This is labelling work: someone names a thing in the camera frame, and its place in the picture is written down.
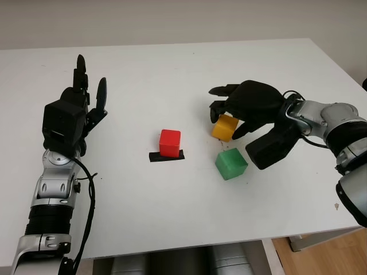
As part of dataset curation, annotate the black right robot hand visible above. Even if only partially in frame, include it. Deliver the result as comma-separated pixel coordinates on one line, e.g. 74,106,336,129
208,80,287,141

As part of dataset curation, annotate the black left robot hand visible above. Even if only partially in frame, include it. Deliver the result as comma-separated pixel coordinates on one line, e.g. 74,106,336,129
42,54,109,158

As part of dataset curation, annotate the yellow wooden block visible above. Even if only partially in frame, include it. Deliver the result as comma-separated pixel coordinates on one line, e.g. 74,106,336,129
211,114,240,143

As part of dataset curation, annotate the green wooden block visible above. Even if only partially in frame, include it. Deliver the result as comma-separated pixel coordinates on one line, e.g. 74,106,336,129
214,147,249,181

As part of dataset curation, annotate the red wooden block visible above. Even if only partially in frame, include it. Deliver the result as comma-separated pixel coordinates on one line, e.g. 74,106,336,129
159,129,182,158

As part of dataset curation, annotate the black tape strip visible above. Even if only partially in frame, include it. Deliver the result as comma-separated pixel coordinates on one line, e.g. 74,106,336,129
149,149,186,163

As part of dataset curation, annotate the white table leg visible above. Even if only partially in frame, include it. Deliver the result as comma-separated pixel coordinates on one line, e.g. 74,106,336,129
262,239,287,275

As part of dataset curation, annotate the silver right robot leg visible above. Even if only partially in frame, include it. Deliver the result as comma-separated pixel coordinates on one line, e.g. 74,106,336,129
212,243,259,275

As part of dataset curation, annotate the silver robot leg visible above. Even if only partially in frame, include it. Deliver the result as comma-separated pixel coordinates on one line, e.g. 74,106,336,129
212,243,259,275
110,252,147,275

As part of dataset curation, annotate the silver left robot leg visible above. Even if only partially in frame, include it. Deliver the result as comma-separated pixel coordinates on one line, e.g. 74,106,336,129
110,252,147,275

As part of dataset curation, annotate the dark grey robot pelvis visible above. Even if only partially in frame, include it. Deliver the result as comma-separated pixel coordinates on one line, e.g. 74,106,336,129
146,246,213,275

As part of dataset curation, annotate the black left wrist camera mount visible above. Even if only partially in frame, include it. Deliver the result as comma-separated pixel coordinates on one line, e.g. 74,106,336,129
42,99,88,154

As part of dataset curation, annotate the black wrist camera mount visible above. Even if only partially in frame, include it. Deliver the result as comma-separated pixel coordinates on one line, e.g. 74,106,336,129
245,120,302,170
42,99,88,154

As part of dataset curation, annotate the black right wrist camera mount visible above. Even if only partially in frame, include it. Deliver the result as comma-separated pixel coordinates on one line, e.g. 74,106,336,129
245,120,302,170

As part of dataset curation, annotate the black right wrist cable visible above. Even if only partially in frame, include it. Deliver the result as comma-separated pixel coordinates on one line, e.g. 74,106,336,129
282,91,329,149

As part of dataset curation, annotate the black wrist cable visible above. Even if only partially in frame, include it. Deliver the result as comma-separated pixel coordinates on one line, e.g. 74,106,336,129
73,159,97,275
282,91,329,149

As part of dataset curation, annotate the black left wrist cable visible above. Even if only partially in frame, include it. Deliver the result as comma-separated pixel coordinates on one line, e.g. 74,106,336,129
73,159,97,275

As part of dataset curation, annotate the grey table foot bracket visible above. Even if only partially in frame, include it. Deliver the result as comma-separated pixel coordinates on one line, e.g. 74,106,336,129
288,234,312,252

